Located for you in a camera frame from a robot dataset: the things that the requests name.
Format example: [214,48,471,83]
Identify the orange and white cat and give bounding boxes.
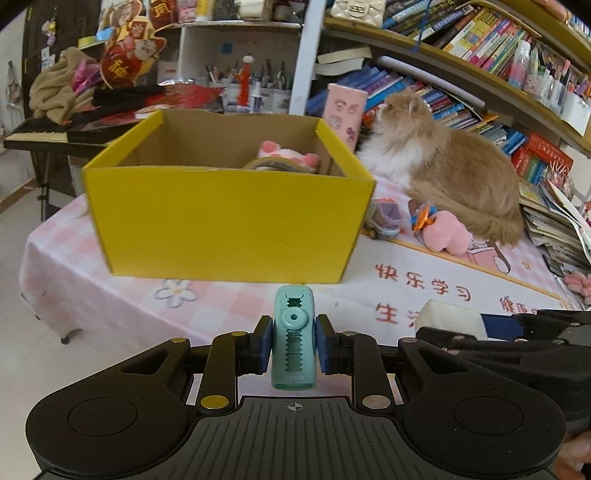
[358,88,527,247]

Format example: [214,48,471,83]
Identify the beige blanket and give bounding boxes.
[30,46,100,125]

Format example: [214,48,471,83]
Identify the gold quilted bag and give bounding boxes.
[330,0,386,28]

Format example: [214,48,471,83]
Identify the printed white desk mat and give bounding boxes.
[337,231,573,342]

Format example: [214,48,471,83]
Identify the row of colourful books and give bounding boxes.
[383,0,532,77]

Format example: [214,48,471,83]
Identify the pink checked tablecloth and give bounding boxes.
[18,175,591,407]

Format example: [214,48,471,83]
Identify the dark wooden door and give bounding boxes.
[21,0,102,199]

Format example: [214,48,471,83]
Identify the yellow tape roll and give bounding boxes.
[244,157,319,175]

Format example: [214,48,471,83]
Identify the teal correction tape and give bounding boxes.
[269,285,319,392]

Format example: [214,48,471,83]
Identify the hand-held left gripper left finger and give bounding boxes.
[120,315,273,414]

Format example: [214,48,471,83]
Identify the white side shelf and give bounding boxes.
[157,18,305,116]

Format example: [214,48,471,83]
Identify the red and white figure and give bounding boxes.
[238,54,257,112]

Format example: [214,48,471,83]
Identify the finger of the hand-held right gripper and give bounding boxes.
[480,309,591,343]
[416,325,591,357]

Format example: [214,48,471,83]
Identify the stack of magazines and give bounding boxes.
[517,178,591,278]

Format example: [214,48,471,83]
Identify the red paper figure decoration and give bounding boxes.
[99,2,167,88]

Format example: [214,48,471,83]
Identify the purple grey toy car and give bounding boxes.
[362,198,402,240]

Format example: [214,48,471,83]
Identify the red thick dictionary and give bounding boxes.
[510,131,575,185]

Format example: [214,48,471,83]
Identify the white lying books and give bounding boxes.
[314,46,375,77]

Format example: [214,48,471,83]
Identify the wooden bookshelf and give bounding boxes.
[288,0,591,158]

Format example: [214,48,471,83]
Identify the plain pink plush toy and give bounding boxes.
[422,210,472,254]

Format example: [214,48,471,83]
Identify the yellow cardboard box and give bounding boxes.
[82,108,377,284]

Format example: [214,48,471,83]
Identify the pink plush glove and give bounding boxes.
[566,272,591,302]

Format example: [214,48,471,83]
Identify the black keyboard stand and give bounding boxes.
[34,150,55,222]

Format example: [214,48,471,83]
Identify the white charger plug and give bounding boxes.
[418,299,488,340]

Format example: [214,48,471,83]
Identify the pen holders with pens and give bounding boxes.
[203,60,291,114]

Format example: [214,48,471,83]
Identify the orange and blue clip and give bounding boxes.
[409,199,438,232]

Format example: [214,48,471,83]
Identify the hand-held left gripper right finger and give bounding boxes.
[316,315,467,411]

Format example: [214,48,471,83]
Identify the row of blue books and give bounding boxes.
[305,65,527,153]

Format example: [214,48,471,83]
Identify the white pen pot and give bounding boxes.
[561,88,591,134]

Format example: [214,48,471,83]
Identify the pink carton box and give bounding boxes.
[322,83,369,153]

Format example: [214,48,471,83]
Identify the black electric keyboard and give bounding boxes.
[2,111,139,153]

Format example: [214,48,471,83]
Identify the long black cloth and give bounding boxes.
[69,85,167,130]

